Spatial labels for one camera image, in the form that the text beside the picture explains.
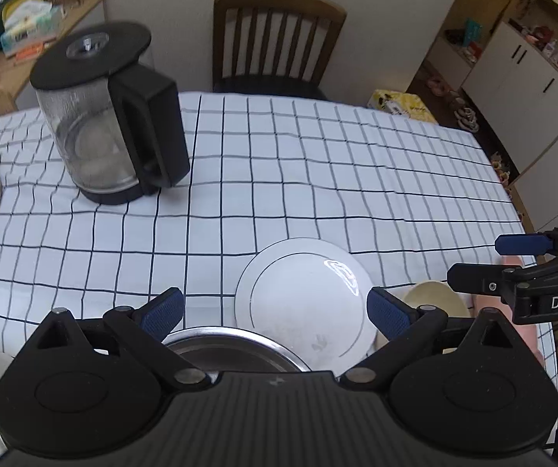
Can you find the dark wooden chair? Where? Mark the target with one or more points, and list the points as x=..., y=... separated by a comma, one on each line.
x=279, y=0

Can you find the pair of colourful shoes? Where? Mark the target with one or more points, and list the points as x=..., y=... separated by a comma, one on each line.
x=500, y=168

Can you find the pink bowl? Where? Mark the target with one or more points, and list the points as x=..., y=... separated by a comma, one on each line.
x=527, y=338

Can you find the yellow printed box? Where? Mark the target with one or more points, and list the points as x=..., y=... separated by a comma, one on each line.
x=400, y=104

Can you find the white round plate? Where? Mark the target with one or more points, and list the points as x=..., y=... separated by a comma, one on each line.
x=303, y=301

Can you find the light wooden side table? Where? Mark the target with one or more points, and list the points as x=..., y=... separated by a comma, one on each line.
x=79, y=2

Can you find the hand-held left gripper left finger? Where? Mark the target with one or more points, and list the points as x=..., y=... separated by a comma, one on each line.
x=164, y=311

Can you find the orange flat packet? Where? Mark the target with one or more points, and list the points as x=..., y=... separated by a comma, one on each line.
x=28, y=51

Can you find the cream bowl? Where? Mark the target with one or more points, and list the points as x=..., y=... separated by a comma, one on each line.
x=434, y=296

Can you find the white checked tablecloth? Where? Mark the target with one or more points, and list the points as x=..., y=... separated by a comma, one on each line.
x=308, y=180

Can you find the pair of sneakers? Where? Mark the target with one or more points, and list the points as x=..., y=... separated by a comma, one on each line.
x=466, y=114

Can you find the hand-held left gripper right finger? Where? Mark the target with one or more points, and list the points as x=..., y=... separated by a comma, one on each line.
x=388, y=316

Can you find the stainless steel bowl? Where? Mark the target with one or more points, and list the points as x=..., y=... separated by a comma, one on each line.
x=240, y=350

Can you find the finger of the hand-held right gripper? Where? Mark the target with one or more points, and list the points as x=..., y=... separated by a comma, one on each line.
x=478, y=279
x=522, y=243

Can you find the tissue pack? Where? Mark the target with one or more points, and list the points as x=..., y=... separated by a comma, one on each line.
x=31, y=27

